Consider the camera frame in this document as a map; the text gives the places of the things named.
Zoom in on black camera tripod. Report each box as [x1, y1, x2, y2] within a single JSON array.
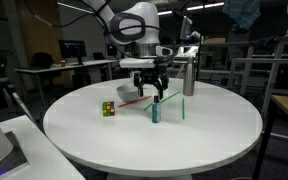
[[0, 49, 36, 125]]

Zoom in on white side table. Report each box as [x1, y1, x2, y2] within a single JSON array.
[[0, 114, 87, 180]]

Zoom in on black office chair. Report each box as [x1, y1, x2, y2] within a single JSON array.
[[30, 51, 55, 79]]

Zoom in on black vertical pole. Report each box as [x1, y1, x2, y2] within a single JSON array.
[[196, 34, 204, 82]]

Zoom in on long white office desk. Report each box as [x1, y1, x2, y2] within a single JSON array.
[[14, 59, 120, 101]]

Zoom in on orange straw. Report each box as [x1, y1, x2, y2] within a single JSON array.
[[117, 95, 153, 108]]

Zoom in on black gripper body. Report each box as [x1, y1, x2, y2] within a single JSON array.
[[130, 64, 170, 84]]

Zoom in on silver metal flask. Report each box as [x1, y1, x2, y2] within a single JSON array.
[[182, 55, 197, 97]]

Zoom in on grey metal frame desk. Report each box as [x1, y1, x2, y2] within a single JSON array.
[[228, 34, 288, 118]]

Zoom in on multicolour puzzle cube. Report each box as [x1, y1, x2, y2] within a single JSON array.
[[101, 101, 116, 118]]

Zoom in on blue hanging cloth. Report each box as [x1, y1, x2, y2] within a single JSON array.
[[222, 0, 262, 32]]

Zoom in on black computer monitor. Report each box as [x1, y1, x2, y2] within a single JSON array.
[[58, 39, 87, 66]]

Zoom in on teal bottle with dark cap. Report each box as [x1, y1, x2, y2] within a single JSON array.
[[151, 95, 163, 124]]

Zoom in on grey white background machine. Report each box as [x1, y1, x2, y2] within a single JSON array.
[[175, 14, 205, 58]]

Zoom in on grey base plate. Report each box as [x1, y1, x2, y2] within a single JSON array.
[[0, 130, 29, 180]]

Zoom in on white bowl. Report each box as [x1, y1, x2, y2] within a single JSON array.
[[116, 84, 142, 103]]

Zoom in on small dark monitor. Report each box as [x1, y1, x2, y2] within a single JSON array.
[[106, 43, 119, 58]]

